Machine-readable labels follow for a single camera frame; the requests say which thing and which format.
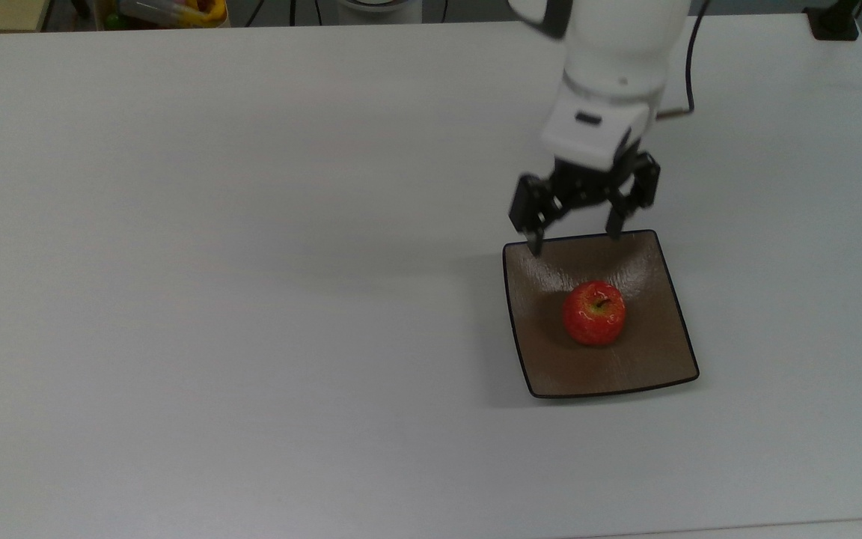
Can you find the brown square ceramic plate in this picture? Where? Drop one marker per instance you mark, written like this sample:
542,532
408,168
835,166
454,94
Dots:
625,367

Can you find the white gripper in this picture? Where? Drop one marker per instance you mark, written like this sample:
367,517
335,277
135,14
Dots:
592,127

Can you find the black table clamp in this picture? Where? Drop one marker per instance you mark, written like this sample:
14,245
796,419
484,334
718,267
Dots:
833,22

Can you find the red apple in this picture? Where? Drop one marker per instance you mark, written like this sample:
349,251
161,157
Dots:
594,314

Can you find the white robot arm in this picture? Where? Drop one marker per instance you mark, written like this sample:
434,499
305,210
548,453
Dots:
625,37

